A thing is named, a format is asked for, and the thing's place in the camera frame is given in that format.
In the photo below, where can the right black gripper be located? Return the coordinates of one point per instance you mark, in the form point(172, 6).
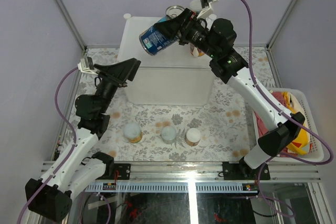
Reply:
point(175, 28)

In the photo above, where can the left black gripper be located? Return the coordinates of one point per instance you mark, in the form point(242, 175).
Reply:
point(119, 72)

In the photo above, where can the blue can with clear lid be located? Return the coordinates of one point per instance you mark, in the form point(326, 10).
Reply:
point(174, 11)

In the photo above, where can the blue can silver top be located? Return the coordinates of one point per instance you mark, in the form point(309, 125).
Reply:
point(153, 42)

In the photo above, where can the orange tall can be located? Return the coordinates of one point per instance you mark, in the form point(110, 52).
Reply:
point(195, 6)

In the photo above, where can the white plastic cube cabinet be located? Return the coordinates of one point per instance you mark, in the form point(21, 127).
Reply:
point(172, 77)

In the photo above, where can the short orange can white lid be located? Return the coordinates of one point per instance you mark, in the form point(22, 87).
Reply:
point(193, 137)

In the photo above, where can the tall can with spoon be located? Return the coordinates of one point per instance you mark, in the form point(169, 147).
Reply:
point(195, 52)

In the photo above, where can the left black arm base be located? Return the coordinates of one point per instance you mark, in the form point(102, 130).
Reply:
point(117, 171)

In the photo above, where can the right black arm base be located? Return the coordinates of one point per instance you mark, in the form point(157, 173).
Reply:
point(241, 171)

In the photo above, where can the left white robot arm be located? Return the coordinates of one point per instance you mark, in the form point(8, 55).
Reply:
point(52, 195)

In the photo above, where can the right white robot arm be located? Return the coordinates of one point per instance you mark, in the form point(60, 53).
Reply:
point(234, 71)

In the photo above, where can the wide orange can white lid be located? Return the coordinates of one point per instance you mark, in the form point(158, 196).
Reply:
point(132, 131)

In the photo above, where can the red cloth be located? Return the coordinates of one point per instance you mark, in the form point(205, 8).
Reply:
point(262, 127)

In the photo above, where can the yellow cloth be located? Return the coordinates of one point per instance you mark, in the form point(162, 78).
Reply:
point(301, 145)

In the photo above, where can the white laundry basket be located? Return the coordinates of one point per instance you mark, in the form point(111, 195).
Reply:
point(315, 152)

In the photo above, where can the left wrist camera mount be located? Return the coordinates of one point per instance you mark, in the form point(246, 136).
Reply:
point(86, 65)

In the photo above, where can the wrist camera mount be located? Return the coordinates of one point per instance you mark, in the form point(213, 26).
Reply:
point(206, 8)
point(86, 65)

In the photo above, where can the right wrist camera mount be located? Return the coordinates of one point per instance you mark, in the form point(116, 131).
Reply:
point(206, 8)

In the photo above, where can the aluminium rail frame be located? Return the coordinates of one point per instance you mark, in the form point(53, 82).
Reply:
point(213, 172)

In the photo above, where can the white slotted cable duct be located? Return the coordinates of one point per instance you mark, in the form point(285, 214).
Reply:
point(131, 187)

